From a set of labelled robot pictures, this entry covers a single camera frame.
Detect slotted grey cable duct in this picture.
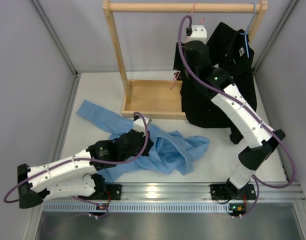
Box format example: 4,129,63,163
43,202,234,213

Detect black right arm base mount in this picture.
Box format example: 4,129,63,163
210,182,257,202

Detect pink wire hanger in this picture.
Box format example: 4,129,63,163
169,2,207,90

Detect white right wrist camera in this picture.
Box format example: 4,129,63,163
185,24,208,44

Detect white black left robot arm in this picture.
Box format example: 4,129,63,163
17,129,154,209

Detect light blue shirt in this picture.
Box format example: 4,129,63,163
76,100,210,183

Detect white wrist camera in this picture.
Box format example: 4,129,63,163
133,115,152,133
185,24,208,44

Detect wooden clothes rack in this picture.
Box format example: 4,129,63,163
102,0,268,120

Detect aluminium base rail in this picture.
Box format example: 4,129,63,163
32,181,305,201

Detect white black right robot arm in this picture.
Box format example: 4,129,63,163
174,40,286,199

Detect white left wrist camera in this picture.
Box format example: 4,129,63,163
133,115,152,133

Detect black shirt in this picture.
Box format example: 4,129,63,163
179,21,258,145

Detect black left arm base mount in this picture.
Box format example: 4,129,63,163
77,184,122,201

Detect blue wire hanger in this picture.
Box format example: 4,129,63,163
231,2,257,64

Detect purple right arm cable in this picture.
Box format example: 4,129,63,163
177,14,298,218

